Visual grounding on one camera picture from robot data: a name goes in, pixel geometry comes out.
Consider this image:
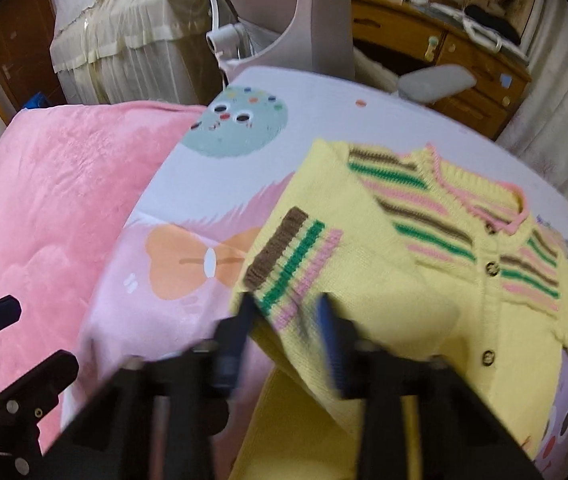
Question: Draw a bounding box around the yellow striped knit cardigan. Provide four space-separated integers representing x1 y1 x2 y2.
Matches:
232 140 568 479

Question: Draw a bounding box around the wooden desk with drawers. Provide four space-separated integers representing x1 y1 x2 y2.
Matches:
351 0 532 140

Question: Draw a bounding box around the white tote bag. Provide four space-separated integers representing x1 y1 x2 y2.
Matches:
428 3 529 63

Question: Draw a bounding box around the brown wooden door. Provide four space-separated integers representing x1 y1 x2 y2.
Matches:
0 0 66 110

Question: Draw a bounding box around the cartoon print bed sheet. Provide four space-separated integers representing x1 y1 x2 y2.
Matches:
72 67 568 479

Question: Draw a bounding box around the cream lace covered furniture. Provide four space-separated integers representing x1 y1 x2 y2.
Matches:
50 0 221 105

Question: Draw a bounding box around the white leaf print curtain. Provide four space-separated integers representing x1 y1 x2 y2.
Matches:
498 0 568 199

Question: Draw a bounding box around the white ergonomic office chair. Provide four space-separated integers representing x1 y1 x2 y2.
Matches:
206 0 476 104

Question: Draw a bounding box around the pink quilted blanket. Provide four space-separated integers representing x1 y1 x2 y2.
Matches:
0 100 208 453

